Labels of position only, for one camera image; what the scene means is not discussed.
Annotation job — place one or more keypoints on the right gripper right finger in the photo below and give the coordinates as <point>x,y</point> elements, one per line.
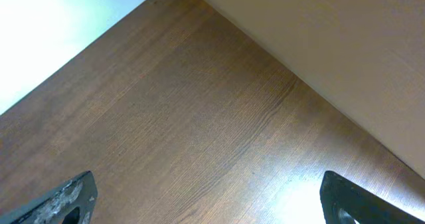
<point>346,202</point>

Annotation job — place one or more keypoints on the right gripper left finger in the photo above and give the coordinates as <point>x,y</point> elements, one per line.
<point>71,202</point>

